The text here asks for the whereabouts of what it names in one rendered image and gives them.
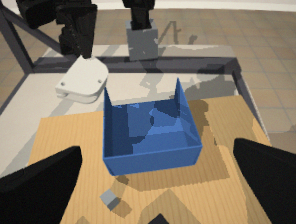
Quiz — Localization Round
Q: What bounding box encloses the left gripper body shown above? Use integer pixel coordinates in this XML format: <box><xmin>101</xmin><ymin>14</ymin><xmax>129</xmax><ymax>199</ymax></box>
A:
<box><xmin>55</xmin><ymin>0</ymin><xmax>92</xmax><ymax>55</ymax></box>

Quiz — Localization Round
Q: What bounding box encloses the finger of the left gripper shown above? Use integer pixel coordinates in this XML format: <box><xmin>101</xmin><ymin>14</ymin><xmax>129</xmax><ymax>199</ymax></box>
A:
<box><xmin>60</xmin><ymin>34</ymin><xmax>81</xmax><ymax>58</ymax></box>
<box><xmin>56</xmin><ymin>4</ymin><xmax>98</xmax><ymax>59</ymax></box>

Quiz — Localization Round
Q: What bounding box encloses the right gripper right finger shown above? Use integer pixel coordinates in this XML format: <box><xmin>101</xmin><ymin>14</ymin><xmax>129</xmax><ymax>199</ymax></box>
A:
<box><xmin>233</xmin><ymin>138</ymin><xmax>296</xmax><ymax>224</ymax></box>

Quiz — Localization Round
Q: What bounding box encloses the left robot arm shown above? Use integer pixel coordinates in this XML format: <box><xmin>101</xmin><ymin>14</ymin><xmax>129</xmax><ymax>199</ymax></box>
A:
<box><xmin>16</xmin><ymin>0</ymin><xmax>155</xmax><ymax>31</ymax></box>

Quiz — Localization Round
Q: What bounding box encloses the blue open tray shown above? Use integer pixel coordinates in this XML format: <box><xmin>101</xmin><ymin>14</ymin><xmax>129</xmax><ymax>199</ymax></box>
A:
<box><xmin>102</xmin><ymin>77</ymin><xmax>203</xmax><ymax>176</ymax></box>

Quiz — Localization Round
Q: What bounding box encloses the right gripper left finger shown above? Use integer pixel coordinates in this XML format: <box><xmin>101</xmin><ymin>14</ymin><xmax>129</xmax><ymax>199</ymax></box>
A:
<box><xmin>0</xmin><ymin>146</ymin><xmax>83</xmax><ymax>224</ymax></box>

